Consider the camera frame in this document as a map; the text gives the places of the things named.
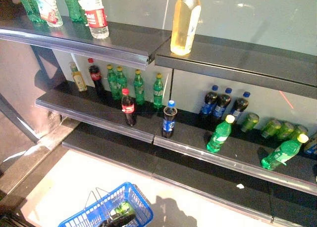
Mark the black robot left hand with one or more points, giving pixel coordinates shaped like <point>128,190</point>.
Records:
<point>116,222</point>

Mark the blue plastic shopping basket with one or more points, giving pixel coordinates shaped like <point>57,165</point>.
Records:
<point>144,207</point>

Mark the Pepsi cola bottle blue cap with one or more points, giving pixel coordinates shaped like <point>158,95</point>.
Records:
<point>209,101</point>
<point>239,105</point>
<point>169,124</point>
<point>221,103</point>

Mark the green soda can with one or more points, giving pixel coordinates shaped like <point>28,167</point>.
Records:
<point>125,208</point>
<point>250,122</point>
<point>271,128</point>
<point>286,130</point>
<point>301,130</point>

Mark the wide black base shelf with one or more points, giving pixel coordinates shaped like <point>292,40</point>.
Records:
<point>198,172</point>

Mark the dark stone floor step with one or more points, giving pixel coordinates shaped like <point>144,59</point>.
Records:
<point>29,162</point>

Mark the Coca-Cola bottle red cap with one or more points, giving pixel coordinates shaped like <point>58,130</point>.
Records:
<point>96,76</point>
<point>128,108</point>

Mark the white paper scrap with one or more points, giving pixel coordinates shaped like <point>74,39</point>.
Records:
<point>240,186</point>

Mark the green Sprite soda bottle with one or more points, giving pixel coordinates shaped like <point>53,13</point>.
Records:
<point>73,9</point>
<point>112,81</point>
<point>158,91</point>
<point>29,9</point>
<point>139,88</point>
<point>219,135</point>
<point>282,152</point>
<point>121,79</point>

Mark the small yellow tea bottle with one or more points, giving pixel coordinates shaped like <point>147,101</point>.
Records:
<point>79,81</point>

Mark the black shelf board plain edge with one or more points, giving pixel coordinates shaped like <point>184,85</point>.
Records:
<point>247,63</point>

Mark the clear water bottle red label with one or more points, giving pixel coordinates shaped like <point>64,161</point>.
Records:
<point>49,12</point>
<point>95,16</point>

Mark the large yellow tea bottle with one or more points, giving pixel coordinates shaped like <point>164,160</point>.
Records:
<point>183,26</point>

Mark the blue box yellow print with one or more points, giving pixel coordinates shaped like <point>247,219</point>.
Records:
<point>312,145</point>

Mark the black shelf board clear rail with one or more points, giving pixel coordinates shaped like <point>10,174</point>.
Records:
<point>99,108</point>
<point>128,39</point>
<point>188,140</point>

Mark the shiny metal frame bar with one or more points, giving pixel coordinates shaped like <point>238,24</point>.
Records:
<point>19,120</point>

